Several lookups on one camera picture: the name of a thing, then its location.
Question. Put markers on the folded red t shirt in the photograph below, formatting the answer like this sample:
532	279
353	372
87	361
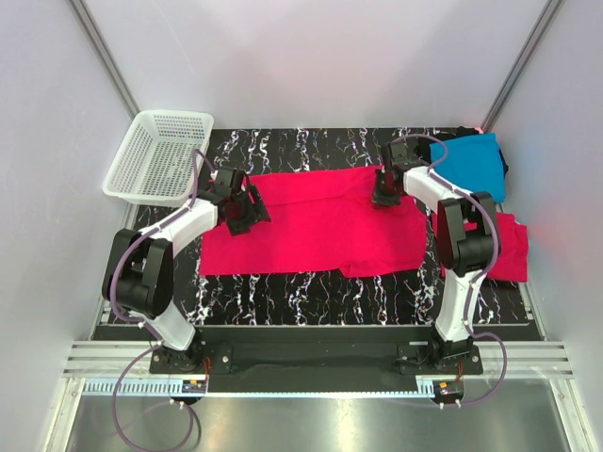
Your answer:
512	261

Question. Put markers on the folded blue t shirt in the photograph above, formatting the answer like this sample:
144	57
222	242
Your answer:
471	165

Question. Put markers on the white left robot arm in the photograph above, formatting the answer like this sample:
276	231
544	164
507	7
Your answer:
139	281

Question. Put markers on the white plastic basket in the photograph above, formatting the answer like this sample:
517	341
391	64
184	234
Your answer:
154	163

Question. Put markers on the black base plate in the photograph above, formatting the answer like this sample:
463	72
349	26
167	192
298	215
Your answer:
311	361

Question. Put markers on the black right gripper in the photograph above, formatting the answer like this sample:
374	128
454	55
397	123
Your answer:
385	194

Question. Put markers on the red t shirt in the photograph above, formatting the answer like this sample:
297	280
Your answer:
512	261
321	220

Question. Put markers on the aluminium frame rail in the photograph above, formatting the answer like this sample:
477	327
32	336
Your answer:
124	368

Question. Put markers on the folded black t shirt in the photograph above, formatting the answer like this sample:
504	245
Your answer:
504	160

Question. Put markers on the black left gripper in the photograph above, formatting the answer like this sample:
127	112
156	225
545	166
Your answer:
246	213

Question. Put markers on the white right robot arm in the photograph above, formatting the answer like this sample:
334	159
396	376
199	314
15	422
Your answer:
467	239

